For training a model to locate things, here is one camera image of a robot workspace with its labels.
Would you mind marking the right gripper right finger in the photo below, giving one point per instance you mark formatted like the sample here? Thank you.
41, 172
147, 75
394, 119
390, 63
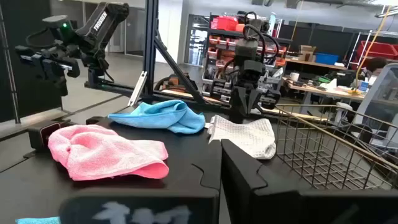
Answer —
248, 186

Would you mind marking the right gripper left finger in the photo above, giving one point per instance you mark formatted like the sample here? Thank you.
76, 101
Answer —
208, 211

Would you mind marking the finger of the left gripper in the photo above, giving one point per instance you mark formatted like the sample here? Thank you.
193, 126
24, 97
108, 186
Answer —
240, 102
252, 98

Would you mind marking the white waffle weave towel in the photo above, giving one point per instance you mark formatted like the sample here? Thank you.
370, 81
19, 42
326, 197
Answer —
245, 137

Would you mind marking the blue towel with white tag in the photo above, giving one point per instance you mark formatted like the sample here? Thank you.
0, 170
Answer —
161, 116

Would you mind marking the pink microfiber towel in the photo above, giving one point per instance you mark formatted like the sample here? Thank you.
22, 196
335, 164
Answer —
102, 155

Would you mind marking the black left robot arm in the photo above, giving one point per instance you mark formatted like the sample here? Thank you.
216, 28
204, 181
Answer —
247, 48

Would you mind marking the blue microfiber towel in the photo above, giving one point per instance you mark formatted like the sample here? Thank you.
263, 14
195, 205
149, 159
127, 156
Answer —
37, 221

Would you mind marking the light wooden side board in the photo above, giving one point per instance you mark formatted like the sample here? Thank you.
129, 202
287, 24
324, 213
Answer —
270, 111

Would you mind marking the white mug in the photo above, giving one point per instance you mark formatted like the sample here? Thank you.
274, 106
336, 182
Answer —
294, 77

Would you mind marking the red storage box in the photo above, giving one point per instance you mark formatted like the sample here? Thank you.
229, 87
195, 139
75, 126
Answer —
225, 23

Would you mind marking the cardboard box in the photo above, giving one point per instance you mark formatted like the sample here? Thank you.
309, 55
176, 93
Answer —
307, 53

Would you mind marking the wooden workbench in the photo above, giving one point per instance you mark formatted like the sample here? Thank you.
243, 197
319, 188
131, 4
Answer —
323, 92
311, 63

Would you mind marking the dark glass cabinet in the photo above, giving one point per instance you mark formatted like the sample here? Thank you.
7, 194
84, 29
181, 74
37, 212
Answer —
196, 40

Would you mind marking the blue plastic bin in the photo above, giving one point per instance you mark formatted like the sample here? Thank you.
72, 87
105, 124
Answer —
326, 59

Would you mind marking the person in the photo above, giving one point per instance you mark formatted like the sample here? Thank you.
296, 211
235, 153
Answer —
376, 65

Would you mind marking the red plastic bin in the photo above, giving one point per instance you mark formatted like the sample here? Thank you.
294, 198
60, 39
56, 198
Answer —
377, 49

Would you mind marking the grey office chair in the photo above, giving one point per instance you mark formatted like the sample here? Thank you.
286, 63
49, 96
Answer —
382, 90

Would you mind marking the black partition panel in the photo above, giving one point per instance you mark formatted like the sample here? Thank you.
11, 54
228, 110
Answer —
21, 15

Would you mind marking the silver corner bracket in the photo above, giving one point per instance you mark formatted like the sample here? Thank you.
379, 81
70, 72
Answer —
138, 88

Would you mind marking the black aluminium station frame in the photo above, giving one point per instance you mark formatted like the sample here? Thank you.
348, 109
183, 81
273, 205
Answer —
151, 46

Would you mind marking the black table-level camera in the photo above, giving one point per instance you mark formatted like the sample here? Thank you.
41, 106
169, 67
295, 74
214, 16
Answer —
42, 135

